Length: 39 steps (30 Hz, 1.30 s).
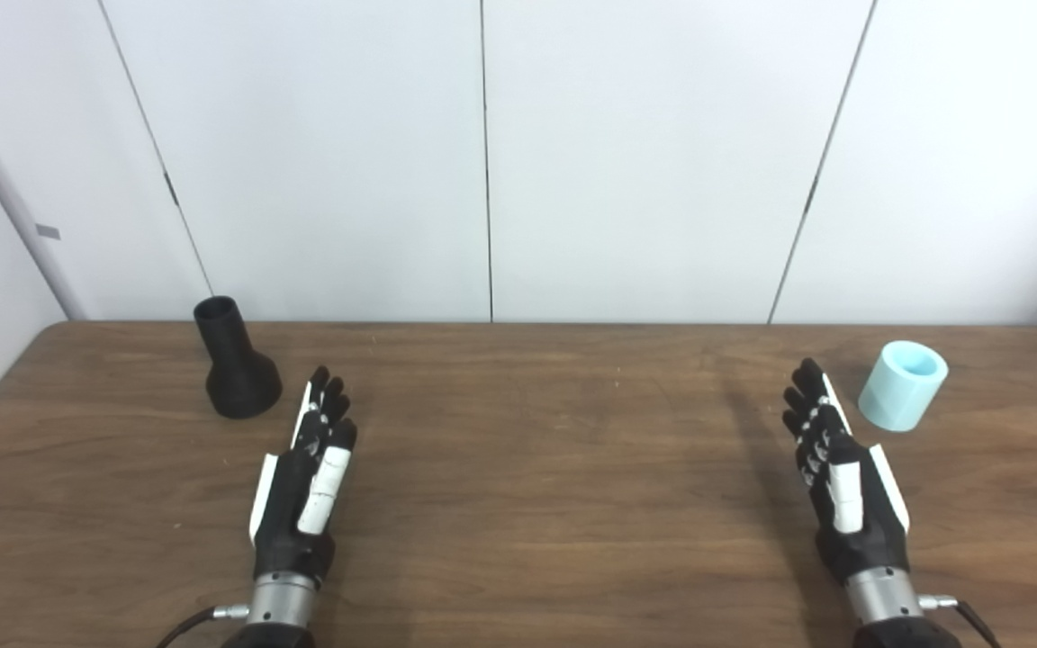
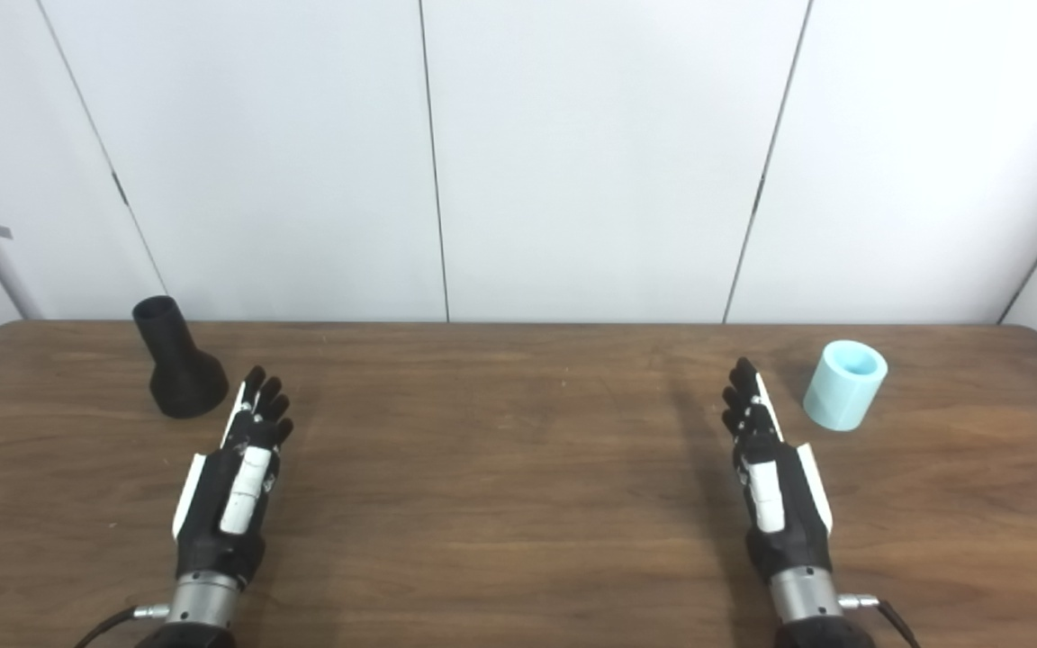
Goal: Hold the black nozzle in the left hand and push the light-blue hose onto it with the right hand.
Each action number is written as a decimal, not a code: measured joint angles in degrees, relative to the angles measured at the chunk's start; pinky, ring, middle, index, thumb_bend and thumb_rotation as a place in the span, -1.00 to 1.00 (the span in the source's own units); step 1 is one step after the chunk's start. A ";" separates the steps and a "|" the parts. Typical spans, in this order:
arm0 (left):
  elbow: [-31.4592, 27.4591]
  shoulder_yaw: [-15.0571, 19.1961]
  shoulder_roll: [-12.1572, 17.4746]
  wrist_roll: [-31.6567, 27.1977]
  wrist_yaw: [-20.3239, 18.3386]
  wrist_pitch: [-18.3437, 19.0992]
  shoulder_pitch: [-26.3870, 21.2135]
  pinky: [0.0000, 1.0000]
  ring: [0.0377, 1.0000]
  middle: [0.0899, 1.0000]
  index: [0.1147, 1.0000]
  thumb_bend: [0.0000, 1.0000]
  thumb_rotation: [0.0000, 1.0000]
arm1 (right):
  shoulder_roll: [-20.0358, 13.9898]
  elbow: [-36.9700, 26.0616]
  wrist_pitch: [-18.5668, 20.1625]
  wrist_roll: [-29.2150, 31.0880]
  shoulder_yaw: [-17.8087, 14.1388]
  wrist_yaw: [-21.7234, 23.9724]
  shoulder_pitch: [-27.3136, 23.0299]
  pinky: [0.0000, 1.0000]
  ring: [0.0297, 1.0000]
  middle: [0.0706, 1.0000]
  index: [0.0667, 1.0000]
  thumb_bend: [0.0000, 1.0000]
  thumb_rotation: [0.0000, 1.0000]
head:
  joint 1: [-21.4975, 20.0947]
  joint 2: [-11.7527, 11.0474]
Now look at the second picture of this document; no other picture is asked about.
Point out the black flared nozzle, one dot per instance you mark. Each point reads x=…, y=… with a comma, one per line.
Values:
x=181, y=378

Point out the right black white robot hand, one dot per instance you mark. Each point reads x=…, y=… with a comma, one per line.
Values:
x=793, y=531

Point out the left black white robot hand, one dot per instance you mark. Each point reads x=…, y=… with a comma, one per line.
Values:
x=212, y=522

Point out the black wall panel hinge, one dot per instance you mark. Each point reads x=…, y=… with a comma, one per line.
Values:
x=121, y=189

